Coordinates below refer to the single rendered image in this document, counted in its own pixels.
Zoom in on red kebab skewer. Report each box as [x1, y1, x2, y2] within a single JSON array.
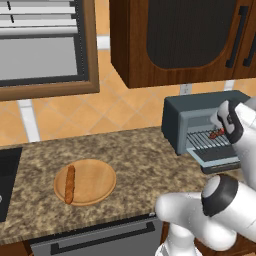
[[207, 128, 225, 140]]

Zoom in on brown baguette bread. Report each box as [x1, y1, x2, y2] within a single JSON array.
[[64, 164, 77, 205]]

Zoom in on metal toaster oven rack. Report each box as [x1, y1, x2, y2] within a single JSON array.
[[186, 129, 232, 152]]

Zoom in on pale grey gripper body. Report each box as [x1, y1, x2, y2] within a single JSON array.
[[209, 100, 232, 133]]

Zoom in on dark wooden cupboard door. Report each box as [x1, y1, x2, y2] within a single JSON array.
[[232, 0, 256, 80]]

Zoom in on white wall socket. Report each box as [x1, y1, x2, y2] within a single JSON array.
[[179, 83, 193, 96]]

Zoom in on wooden framed window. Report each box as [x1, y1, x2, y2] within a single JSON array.
[[0, 0, 101, 102]]

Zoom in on grey toaster oven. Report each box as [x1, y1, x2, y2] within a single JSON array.
[[161, 89, 253, 175]]

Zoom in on wooden base cupboard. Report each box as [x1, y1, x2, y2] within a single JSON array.
[[0, 240, 33, 256]]

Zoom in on black dishwasher handle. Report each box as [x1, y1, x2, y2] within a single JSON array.
[[49, 221, 156, 256]]

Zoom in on cupboard door with dark panel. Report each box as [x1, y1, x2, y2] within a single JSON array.
[[127, 0, 242, 89]]

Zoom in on grey toaster oven door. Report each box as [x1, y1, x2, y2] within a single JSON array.
[[185, 144, 243, 175]]

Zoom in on black cupboard door handle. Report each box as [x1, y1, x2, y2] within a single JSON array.
[[225, 5, 250, 70], [242, 32, 256, 68]]

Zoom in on black sink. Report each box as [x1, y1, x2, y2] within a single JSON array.
[[0, 146, 24, 223]]

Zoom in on dark wooden wall cupboard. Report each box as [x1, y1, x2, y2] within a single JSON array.
[[108, 0, 256, 90]]

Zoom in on grey dishwasher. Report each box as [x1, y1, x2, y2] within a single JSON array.
[[29, 214, 165, 256]]

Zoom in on round wooden plate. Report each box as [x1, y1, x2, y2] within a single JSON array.
[[53, 158, 118, 207]]

